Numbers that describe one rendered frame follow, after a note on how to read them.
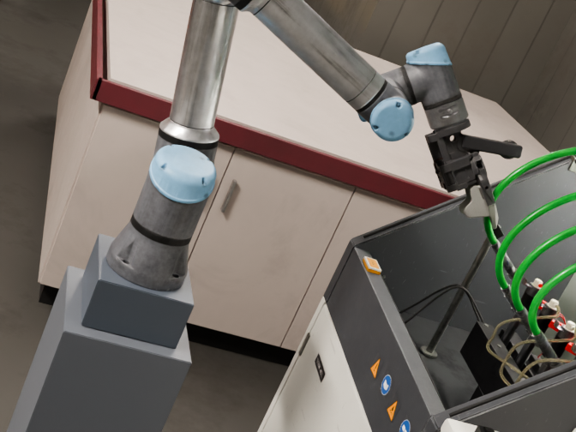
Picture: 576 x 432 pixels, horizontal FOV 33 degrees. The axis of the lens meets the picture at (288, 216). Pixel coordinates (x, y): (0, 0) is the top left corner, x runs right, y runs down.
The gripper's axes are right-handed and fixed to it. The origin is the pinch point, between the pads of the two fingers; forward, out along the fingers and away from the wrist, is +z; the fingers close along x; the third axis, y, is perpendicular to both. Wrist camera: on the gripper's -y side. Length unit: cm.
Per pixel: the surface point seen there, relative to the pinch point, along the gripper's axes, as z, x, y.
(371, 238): 2.1, -33.1, 22.0
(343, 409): 27.9, -6.9, 40.3
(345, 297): 11.1, -26.7, 32.0
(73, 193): -26, -123, 102
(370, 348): 17.3, -5.3, 30.7
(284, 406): 34, -38, 55
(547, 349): 20.4, 19.6, 1.8
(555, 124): 42, -342, -103
